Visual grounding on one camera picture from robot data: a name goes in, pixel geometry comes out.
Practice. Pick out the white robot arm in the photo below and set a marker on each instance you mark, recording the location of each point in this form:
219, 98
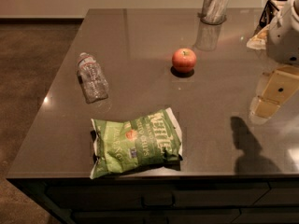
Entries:
283, 34

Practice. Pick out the green jalapeno chip bag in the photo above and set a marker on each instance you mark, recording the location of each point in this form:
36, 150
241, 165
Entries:
120, 147

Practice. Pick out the red apple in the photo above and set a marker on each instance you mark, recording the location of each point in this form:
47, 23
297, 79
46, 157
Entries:
184, 60

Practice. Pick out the clear plastic water bottle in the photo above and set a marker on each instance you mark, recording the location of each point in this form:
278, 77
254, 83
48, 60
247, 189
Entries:
91, 78

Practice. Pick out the dark cabinet drawers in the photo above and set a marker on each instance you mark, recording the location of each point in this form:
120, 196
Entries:
164, 201

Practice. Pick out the metal mesh utensil holder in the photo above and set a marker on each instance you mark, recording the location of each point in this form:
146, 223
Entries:
213, 11

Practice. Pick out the pale snack packet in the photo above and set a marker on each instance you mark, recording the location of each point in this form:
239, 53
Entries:
258, 41

